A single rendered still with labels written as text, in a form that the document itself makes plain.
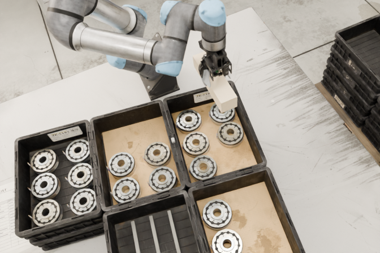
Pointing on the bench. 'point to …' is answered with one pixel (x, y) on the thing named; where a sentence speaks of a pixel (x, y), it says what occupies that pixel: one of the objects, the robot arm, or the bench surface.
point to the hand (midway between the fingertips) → (214, 78)
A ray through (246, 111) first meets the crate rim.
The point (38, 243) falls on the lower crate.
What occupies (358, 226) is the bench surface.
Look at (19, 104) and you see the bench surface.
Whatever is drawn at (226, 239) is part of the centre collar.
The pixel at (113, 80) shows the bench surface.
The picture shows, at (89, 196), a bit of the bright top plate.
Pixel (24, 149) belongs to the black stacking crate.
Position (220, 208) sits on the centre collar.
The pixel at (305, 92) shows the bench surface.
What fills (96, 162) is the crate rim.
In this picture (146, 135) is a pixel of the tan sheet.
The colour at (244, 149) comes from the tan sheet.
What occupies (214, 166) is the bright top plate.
